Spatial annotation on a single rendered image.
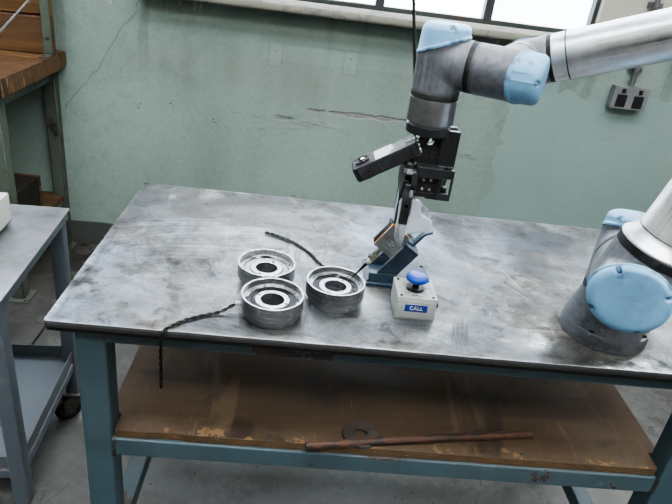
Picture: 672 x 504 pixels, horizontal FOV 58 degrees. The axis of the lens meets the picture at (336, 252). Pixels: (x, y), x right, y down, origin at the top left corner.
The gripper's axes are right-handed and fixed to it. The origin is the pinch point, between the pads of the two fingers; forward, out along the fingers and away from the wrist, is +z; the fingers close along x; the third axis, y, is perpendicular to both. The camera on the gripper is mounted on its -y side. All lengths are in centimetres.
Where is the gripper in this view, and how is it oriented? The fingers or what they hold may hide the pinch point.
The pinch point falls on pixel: (395, 234)
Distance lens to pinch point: 106.1
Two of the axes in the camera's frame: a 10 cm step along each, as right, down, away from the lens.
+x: 0.2, -4.5, 8.9
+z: -1.2, 8.8, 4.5
